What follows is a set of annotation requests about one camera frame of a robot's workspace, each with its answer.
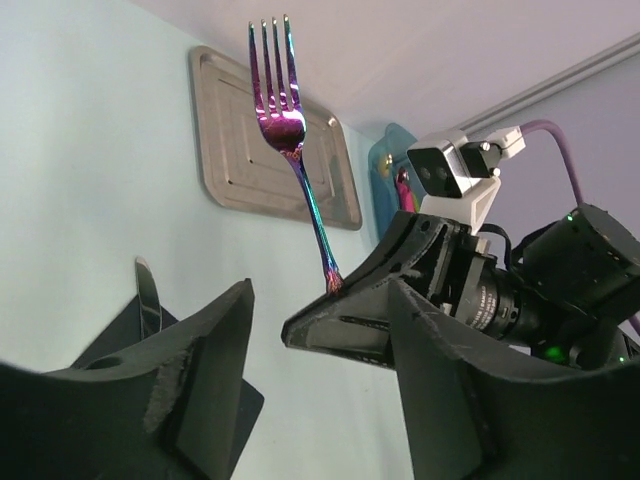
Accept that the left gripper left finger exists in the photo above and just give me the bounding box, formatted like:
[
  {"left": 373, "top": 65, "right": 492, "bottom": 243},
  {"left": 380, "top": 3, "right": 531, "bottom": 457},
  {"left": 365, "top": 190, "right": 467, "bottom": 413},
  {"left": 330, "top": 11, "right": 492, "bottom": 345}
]
[{"left": 1, "top": 280, "right": 264, "bottom": 479}]

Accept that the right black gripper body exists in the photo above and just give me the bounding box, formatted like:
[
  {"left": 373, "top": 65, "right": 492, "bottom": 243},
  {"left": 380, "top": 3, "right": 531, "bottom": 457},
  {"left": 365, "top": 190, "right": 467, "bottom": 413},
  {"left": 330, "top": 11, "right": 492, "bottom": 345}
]
[{"left": 424, "top": 215, "right": 524, "bottom": 340}]

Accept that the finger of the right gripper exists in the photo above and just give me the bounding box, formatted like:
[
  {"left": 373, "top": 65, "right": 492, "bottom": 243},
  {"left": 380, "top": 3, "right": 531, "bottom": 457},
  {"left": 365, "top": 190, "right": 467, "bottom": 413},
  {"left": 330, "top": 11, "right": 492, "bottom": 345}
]
[
  {"left": 344, "top": 212, "right": 465, "bottom": 298},
  {"left": 281, "top": 280, "right": 395, "bottom": 370}
]

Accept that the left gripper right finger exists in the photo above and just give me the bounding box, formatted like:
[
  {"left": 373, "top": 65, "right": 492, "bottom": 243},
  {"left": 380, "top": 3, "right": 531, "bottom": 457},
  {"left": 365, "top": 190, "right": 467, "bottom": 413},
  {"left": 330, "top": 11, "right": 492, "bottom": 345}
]
[{"left": 388, "top": 282, "right": 639, "bottom": 479}]

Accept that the black paper napkin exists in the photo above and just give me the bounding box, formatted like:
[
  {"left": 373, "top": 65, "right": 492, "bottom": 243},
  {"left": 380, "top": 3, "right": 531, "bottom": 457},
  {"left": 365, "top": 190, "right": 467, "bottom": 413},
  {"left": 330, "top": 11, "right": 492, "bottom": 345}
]
[{"left": 75, "top": 283, "right": 264, "bottom": 479}]

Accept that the silver table knife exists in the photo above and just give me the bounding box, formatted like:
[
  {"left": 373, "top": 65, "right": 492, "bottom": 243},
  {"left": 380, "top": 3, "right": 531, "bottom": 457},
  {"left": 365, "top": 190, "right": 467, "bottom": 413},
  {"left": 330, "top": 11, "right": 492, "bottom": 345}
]
[{"left": 134, "top": 256, "right": 163, "bottom": 340}]

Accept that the iridescent rainbow fork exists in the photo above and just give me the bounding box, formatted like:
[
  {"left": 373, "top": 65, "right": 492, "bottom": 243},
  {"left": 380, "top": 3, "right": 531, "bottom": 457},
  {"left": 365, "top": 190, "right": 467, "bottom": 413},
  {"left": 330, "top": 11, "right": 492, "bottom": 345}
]
[{"left": 248, "top": 15, "right": 344, "bottom": 295}]

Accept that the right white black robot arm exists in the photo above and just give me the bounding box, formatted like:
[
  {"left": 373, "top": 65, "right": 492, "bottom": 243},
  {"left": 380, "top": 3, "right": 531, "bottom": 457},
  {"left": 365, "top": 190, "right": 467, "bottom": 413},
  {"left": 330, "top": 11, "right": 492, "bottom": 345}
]
[{"left": 281, "top": 204, "right": 639, "bottom": 368}]

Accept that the pink rolled napkin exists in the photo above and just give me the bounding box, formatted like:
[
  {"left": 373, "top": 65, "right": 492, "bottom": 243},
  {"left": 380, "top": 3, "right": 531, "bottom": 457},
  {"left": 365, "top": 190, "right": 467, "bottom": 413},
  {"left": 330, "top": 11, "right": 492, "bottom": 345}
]
[{"left": 395, "top": 167, "right": 416, "bottom": 212}]

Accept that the teal plastic bin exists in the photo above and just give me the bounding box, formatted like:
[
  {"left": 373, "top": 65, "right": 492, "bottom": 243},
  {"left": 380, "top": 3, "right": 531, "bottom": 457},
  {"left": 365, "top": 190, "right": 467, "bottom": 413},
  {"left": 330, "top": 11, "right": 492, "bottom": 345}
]
[{"left": 368, "top": 123, "right": 426, "bottom": 240}]

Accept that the yellow utensil in bin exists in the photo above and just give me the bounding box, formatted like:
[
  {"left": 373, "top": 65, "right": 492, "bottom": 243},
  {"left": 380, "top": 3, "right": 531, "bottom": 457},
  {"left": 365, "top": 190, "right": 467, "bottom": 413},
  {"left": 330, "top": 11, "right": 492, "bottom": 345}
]
[{"left": 378, "top": 154, "right": 393, "bottom": 178}]

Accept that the stainless steel tray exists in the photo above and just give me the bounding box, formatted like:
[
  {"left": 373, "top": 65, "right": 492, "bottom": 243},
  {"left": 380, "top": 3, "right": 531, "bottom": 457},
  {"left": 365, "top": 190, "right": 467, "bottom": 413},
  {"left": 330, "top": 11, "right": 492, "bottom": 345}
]
[{"left": 189, "top": 46, "right": 362, "bottom": 231}]

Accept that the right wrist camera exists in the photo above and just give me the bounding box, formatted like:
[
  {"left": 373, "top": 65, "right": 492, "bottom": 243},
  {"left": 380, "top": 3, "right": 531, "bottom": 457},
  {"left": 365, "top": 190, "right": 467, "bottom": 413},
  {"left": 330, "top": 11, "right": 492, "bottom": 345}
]
[{"left": 407, "top": 126, "right": 525, "bottom": 235}]

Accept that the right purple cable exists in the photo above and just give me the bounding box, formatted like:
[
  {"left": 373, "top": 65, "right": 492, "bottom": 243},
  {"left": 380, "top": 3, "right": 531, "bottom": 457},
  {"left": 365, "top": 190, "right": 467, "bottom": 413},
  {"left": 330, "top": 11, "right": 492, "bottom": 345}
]
[{"left": 519, "top": 119, "right": 640, "bottom": 336}]

